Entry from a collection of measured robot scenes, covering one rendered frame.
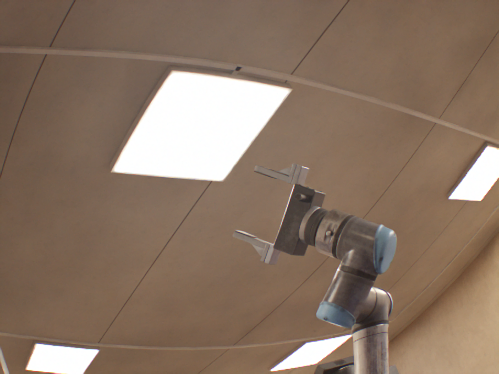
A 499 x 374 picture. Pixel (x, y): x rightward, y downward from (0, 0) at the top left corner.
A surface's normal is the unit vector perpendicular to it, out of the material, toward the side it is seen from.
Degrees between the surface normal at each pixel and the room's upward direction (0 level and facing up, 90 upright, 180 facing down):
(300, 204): 99
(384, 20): 180
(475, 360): 90
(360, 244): 94
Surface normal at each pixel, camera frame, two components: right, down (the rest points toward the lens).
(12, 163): 0.34, 0.76
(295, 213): -0.54, -0.14
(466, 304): -0.80, -0.07
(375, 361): -0.06, -0.42
